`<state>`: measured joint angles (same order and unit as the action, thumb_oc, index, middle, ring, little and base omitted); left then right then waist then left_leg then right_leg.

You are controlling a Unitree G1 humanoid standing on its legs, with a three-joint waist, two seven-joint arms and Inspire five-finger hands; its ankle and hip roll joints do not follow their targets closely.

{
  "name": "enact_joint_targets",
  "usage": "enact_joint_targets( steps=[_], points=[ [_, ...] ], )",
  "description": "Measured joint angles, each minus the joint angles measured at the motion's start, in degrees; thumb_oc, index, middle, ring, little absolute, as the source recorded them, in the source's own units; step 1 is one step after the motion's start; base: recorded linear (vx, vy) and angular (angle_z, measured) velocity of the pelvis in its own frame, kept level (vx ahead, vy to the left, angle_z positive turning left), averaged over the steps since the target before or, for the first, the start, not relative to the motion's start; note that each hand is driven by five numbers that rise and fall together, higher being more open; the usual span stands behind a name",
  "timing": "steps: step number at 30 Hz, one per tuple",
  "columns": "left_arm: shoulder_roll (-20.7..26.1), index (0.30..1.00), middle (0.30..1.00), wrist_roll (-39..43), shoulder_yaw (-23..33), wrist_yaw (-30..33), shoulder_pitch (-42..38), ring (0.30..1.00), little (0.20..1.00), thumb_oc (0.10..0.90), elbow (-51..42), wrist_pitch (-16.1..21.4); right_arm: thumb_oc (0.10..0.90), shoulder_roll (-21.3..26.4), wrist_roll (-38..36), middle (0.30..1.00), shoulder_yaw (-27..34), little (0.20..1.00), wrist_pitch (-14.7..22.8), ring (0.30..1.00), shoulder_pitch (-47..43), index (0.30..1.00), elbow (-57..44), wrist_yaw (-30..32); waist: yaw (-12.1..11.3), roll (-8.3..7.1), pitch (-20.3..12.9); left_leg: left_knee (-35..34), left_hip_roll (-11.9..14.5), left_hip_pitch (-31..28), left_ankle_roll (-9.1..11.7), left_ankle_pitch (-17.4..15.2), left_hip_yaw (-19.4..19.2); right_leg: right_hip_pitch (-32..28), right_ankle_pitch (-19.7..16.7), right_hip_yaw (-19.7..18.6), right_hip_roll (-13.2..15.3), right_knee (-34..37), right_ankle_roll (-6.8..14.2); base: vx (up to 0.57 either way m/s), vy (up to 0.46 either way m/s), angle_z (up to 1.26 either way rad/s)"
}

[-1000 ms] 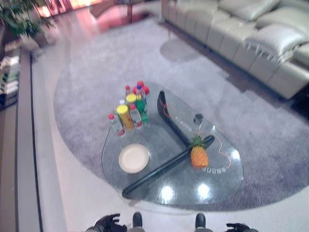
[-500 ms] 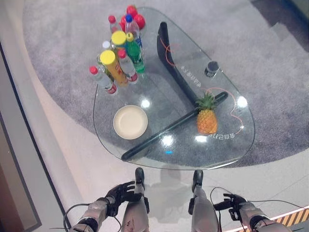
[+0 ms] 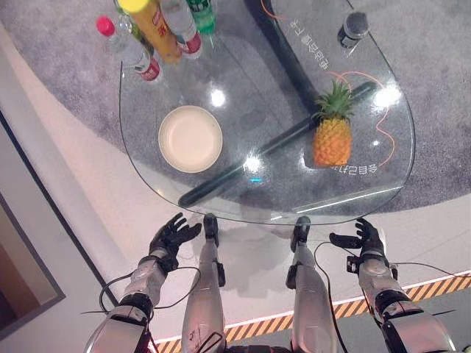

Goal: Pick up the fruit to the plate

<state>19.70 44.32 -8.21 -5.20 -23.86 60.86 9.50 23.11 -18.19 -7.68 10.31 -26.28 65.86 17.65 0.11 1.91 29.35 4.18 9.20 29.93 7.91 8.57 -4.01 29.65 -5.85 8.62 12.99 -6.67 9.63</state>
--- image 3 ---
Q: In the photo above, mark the yellow pineapple with green crown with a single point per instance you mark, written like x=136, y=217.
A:
x=332, y=141

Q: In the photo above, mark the pink-capped clear water bottle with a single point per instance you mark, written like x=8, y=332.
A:
x=132, y=55

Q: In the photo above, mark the yellow juice bottle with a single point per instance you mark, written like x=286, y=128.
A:
x=156, y=31

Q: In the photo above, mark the clear water bottle red label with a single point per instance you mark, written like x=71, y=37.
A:
x=184, y=25

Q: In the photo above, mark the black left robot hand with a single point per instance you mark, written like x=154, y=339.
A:
x=170, y=239

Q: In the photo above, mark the dark drink can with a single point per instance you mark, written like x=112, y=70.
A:
x=352, y=29

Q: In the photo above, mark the green plastic bottle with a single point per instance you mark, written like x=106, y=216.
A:
x=203, y=14

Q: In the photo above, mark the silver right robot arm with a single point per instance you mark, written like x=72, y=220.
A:
x=379, y=279

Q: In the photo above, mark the grey framed brown panel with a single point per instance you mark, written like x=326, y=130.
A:
x=22, y=279

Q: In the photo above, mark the silver robot leg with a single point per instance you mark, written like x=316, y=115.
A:
x=312, y=301
x=204, y=305

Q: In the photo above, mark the black table base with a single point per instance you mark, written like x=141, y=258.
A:
x=283, y=55

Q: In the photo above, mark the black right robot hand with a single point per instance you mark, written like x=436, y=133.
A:
x=369, y=240

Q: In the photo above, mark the silver left robot leg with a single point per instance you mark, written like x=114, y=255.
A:
x=204, y=305

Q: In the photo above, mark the round cream plate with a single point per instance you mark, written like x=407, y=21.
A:
x=190, y=139

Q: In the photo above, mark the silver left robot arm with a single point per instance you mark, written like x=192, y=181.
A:
x=143, y=279

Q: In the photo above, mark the silver right robot leg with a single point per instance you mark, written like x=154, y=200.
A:
x=312, y=301

